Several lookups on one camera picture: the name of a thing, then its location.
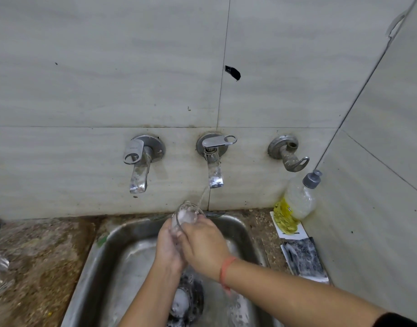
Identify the stainless steel sink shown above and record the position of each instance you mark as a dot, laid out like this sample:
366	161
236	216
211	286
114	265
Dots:
96	272

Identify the person's right hand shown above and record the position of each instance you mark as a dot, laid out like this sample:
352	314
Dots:
205	248

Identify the grey wall valve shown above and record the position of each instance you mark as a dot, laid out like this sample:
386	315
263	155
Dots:
284	149

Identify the yellow dish soap bottle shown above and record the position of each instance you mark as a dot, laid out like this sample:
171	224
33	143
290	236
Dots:
295	204

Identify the chrome wall tap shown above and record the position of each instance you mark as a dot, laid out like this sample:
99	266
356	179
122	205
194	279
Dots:
211	148
142	149

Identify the person's right forearm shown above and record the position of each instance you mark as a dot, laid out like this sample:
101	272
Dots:
297	292

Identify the black right sleeve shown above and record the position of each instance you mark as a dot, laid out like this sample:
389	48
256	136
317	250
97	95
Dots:
395	320

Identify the black tape piece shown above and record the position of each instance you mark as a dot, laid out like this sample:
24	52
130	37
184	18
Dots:
233	73

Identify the dark speckled sponge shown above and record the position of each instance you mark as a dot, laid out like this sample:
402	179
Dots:
303	258

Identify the person's left forearm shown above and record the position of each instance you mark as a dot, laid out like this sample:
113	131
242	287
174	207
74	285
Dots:
147	299

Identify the metal sink drain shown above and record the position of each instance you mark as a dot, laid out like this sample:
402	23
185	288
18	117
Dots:
186	303

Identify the orange wrist thread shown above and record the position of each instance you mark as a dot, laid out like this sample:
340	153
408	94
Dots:
224	272

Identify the person's left hand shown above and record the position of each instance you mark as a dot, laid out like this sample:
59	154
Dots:
165	248

